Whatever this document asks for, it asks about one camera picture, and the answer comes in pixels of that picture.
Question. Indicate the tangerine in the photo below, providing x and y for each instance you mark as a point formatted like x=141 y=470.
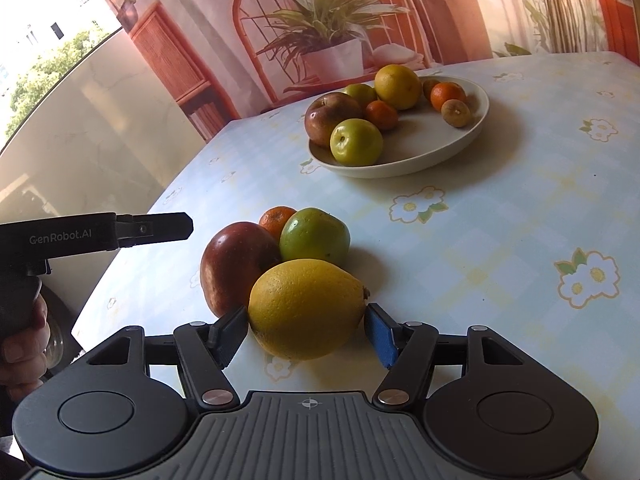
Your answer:
x=382 y=116
x=449 y=94
x=274 y=221

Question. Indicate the small brown fruit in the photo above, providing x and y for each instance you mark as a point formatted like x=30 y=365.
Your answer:
x=430 y=89
x=457 y=112

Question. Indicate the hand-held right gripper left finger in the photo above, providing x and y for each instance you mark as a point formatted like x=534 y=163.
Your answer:
x=231 y=337

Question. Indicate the printed wall tapestry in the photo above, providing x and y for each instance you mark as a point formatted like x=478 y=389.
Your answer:
x=225 y=20

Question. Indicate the window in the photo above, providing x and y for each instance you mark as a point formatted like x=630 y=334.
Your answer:
x=40 y=60

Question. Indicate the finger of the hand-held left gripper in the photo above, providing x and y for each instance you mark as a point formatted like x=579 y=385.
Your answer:
x=155 y=229

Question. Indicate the cream round plate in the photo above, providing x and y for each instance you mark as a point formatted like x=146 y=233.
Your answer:
x=425 y=140

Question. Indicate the yellow lemon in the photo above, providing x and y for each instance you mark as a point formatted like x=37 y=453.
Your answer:
x=397 y=86
x=305 y=307

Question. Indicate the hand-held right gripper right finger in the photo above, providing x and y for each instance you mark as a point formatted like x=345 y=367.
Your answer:
x=382 y=337

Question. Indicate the green apple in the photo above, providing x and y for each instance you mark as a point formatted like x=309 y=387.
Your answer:
x=314 y=235
x=356 y=142
x=361 y=94

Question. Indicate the person's left hand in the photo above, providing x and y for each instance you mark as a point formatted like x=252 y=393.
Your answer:
x=22 y=355

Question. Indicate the red apple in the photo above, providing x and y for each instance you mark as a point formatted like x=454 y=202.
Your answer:
x=330 y=117
x=232 y=265

